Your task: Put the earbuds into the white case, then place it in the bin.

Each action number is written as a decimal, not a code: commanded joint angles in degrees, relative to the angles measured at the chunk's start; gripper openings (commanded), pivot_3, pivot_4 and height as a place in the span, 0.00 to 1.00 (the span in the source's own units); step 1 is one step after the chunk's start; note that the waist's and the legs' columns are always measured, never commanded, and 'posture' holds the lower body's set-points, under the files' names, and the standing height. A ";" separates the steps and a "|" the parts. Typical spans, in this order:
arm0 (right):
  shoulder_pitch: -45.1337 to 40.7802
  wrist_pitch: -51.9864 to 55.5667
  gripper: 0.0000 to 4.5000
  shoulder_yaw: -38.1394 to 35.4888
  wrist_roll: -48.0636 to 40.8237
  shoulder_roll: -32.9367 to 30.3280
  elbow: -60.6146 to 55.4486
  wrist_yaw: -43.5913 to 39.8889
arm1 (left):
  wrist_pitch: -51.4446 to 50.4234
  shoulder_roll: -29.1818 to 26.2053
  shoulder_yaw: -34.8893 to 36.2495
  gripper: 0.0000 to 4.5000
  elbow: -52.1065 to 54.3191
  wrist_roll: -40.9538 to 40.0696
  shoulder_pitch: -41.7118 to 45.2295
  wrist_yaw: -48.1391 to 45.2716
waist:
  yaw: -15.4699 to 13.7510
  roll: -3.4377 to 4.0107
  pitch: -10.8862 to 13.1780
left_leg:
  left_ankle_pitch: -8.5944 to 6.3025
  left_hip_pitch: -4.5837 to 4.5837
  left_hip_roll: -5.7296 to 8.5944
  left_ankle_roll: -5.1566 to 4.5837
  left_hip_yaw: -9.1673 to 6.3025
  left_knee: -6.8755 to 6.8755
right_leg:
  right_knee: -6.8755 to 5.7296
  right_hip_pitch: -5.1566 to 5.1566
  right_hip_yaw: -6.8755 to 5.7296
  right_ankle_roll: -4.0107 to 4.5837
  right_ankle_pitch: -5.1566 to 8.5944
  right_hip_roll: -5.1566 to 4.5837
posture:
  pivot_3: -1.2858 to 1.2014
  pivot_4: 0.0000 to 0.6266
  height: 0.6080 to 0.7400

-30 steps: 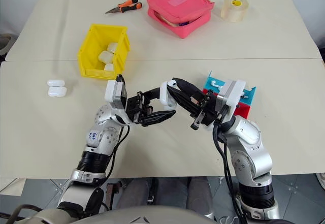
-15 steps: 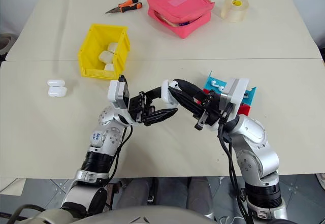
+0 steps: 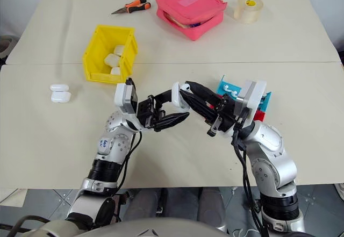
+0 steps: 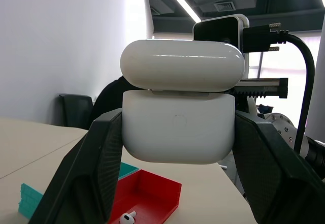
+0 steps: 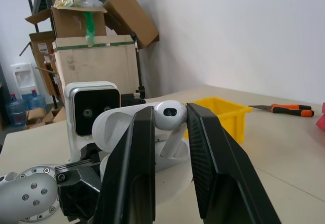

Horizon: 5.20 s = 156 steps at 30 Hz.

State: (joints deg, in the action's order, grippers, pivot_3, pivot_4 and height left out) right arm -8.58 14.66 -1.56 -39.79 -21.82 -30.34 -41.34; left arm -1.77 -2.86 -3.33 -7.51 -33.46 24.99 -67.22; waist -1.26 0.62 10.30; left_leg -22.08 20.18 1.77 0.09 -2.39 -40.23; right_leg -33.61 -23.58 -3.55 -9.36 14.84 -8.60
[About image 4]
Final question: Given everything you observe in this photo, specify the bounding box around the red plastic bin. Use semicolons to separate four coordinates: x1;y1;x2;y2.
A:
108;169;183;224

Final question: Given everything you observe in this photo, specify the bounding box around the long ceiling light strip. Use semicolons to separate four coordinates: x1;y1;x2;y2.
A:
159;0;202;23

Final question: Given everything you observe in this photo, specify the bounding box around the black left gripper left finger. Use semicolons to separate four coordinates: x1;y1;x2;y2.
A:
28;108;123;224

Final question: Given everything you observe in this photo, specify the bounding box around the person in dark clothing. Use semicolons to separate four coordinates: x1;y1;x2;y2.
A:
88;76;143;131

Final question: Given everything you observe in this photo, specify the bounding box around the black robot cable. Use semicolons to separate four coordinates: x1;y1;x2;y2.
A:
242;22;316;155

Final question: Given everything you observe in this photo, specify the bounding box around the white earbud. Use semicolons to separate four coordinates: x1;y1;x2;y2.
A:
119;211;137;224

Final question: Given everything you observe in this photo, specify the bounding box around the white earbud charging case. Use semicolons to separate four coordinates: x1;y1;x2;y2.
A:
119;39;246;165

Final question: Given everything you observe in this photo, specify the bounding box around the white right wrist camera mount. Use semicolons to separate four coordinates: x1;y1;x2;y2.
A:
192;14;250;80

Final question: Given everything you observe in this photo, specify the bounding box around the black office chair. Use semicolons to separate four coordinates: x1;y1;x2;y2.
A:
58;93;93;129

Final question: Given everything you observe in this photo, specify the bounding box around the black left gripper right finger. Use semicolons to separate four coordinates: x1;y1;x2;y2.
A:
232;110;325;224

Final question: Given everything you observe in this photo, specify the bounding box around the teal plastic bin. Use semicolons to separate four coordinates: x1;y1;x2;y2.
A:
18;161;140;219

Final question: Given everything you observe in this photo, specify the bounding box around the ceiling air vent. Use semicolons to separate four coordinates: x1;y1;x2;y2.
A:
214;1;236;12

